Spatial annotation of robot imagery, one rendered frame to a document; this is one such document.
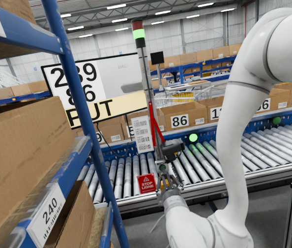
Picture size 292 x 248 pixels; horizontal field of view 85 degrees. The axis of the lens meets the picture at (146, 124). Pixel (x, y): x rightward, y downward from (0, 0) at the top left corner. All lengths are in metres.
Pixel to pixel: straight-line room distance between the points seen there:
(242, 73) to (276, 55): 0.09
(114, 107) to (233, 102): 0.58
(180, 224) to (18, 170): 0.46
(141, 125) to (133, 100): 0.15
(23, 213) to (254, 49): 0.48
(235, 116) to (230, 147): 0.08
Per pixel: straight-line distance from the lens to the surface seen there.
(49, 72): 0.84
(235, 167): 0.52
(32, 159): 0.27
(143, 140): 0.84
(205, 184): 1.10
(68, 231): 0.35
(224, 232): 0.64
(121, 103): 0.86
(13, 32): 0.25
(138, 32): 0.78
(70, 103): 0.83
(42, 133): 0.29
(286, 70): 0.40
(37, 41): 0.29
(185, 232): 0.57
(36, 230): 0.21
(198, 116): 1.54
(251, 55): 0.45
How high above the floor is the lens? 1.46
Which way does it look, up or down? 18 degrees down
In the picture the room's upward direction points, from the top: 11 degrees counter-clockwise
